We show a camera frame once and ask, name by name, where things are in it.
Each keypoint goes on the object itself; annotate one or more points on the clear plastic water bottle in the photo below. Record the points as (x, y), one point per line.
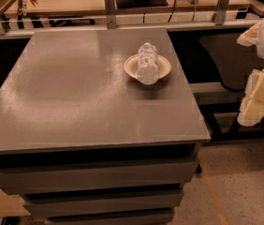
(148, 66)

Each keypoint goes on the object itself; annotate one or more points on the black chair back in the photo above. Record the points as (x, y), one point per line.
(234, 62)

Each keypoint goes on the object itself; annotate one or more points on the white paper bowl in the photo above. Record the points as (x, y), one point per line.
(131, 66)

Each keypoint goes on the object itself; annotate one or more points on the grey drawer cabinet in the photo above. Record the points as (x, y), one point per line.
(83, 143)

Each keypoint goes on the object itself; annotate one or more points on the wooden desk in background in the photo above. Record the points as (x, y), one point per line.
(45, 8)

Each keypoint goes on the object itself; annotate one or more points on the right metal bracket post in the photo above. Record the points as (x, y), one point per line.
(220, 12)

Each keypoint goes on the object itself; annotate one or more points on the cardboard piece on floor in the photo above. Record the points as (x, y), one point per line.
(12, 206)

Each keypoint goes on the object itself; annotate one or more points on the black metal table frame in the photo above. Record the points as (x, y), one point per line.
(220, 111)

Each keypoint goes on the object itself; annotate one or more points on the middle metal bracket post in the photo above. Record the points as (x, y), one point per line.
(110, 13)

